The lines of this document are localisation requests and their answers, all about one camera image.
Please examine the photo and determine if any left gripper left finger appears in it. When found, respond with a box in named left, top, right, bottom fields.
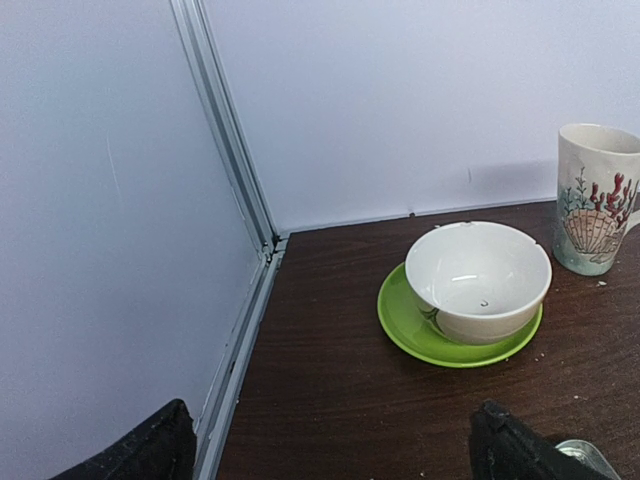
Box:
left=56, top=398, right=196, bottom=480

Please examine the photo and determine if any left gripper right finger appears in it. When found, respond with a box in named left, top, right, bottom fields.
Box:
left=469, top=400, right=609, bottom=480

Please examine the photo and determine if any bunny print tin lid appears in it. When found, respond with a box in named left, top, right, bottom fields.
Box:
left=555, top=439, right=621, bottom=480

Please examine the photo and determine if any green saucer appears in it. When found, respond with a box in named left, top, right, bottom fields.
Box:
left=377, top=264, right=543, bottom=368

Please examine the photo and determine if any white bowl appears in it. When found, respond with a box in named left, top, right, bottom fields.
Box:
left=404, top=221, right=552, bottom=345

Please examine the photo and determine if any tall coral print mug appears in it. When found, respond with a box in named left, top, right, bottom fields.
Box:
left=552, top=123, right=639, bottom=276

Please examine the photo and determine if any left aluminium frame post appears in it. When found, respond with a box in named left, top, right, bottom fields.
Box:
left=171, top=0, right=286, bottom=257

